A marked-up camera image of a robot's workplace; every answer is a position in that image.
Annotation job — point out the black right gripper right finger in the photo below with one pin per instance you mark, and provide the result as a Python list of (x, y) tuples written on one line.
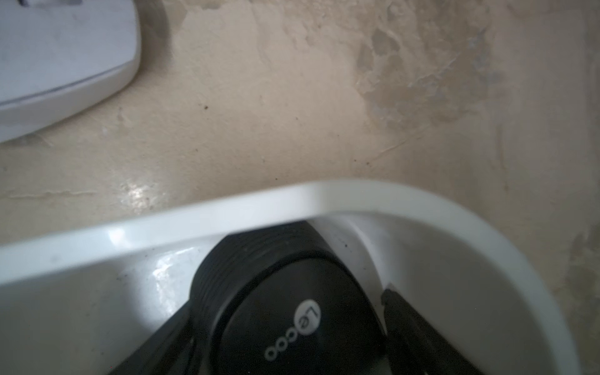
[(413, 346)]

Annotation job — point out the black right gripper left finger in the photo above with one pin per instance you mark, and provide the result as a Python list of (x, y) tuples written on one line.
[(167, 351)]

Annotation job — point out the black ribbed Lecoo mouse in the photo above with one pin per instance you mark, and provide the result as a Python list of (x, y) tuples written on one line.
[(277, 300)]

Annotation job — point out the white plastic storage box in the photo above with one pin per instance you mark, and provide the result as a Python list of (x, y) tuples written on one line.
[(83, 301)]

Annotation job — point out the white mouse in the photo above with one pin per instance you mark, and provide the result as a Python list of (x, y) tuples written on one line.
[(59, 58)]

